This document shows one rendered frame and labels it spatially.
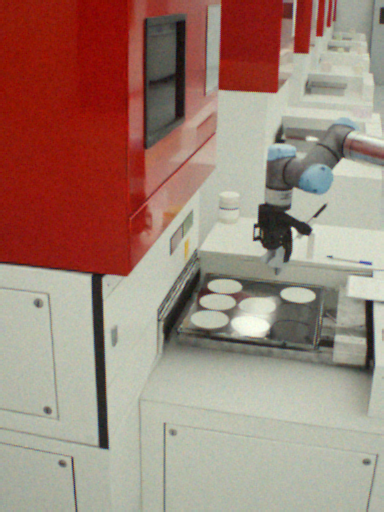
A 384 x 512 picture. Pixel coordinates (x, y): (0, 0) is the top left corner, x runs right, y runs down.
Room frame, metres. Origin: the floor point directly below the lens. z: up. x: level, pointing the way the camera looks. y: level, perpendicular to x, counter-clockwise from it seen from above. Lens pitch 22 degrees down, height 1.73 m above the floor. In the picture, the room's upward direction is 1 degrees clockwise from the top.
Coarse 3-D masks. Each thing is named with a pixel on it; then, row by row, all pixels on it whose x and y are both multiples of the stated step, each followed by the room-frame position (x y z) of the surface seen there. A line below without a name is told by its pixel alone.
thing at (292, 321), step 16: (208, 288) 1.78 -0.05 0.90; (256, 288) 1.79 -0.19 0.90; (272, 288) 1.79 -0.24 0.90; (304, 288) 1.80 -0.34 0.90; (320, 288) 1.80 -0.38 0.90; (288, 304) 1.69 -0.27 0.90; (304, 304) 1.69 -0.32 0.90; (240, 320) 1.59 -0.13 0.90; (256, 320) 1.59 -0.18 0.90; (272, 320) 1.59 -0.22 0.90; (288, 320) 1.59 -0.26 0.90; (304, 320) 1.59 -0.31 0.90; (256, 336) 1.50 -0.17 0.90; (272, 336) 1.50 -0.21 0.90; (288, 336) 1.50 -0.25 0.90; (304, 336) 1.50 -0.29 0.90
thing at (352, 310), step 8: (344, 304) 1.73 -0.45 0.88; (352, 304) 1.73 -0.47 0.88; (360, 304) 1.74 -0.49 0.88; (344, 312) 1.68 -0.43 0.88; (352, 312) 1.68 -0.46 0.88; (360, 312) 1.68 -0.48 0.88; (336, 320) 1.63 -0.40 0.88; (344, 320) 1.63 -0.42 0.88; (352, 320) 1.63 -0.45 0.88; (360, 320) 1.63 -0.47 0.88; (336, 352) 1.46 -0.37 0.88; (344, 352) 1.46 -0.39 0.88; (352, 352) 1.46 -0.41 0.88; (336, 360) 1.46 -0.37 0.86; (344, 360) 1.45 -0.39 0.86; (352, 360) 1.45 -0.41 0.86; (360, 360) 1.44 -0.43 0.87
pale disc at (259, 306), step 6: (246, 300) 1.71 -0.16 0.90; (252, 300) 1.71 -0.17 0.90; (258, 300) 1.71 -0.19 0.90; (264, 300) 1.71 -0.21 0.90; (240, 306) 1.67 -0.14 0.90; (246, 306) 1.67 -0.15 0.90; (252, 306) 1.67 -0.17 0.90; (258, 306) 1.67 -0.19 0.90; (264, 306) 1.67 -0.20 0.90; (270, 306) 1.67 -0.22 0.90; (246, 312) 1.63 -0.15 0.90; (252, 312) 1.63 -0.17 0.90; (258, 312) 1.63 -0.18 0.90; (264, 312) 1.63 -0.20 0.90; (270, 312) 1.64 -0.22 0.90
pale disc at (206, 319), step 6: (198, 312) 1.63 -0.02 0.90; (204, 312) 1.63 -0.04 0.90; (210, 312) 1.63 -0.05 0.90; (216, 312) 1.63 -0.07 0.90; (192, 318) 1.59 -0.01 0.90; (198, 318) 1.59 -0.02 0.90; (204, 318) 1.59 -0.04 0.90; (210, 318) 1.59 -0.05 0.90; (216, 318) 1.59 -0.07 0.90; (222, 318) 1.59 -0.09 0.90; (198, 324) 1.56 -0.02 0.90; (204, 324) 1.56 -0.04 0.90; (210, 324) 1.56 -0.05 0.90; (216, 324) 1.56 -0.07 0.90; (222, 324) 1.56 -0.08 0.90
